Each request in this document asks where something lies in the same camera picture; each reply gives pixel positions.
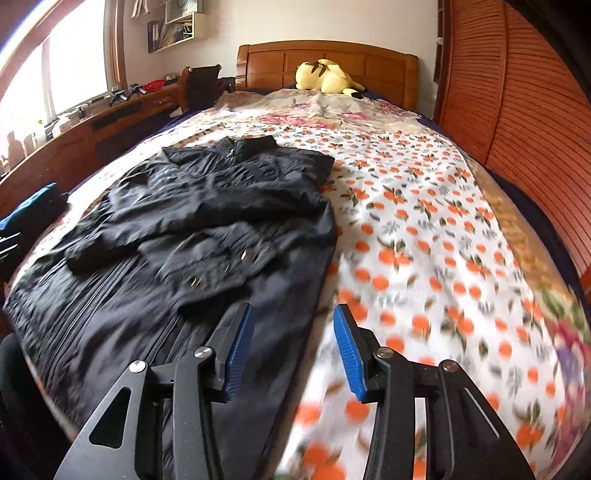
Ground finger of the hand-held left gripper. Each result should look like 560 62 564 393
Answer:
0 232 24 258

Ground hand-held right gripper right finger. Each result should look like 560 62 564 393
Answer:
332 304 536 480

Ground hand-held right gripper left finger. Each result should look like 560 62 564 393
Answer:
54 302 256 480

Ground black jacket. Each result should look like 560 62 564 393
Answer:
2 135 339 462

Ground dark folded clothing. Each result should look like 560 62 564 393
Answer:
0 194 71 280

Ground blue folded clothing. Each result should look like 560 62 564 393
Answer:
0 183 59 232

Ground long wooden desk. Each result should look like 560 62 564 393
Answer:
0 78 195 199

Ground orange floral bed sheet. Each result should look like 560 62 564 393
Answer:
9 108 583 480

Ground black desk gadgets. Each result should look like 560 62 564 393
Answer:
108 85 148 107

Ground window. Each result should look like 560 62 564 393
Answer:
0 0 127 158

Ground pink floral blanket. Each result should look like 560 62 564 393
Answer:
215 89 591 462

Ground wooden chair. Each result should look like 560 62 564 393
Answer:
179 65 236 112

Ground yellow plush toy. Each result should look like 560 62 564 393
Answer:
295 59 366 99

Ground wooden bed headboard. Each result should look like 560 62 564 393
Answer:
235 41 420 112

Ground white paper bag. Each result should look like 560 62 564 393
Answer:
164 0 204 24

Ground wooden slatted wardrobe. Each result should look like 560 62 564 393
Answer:
434 0 591 291

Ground white wall shelf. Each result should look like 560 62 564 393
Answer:
148 0 207 54

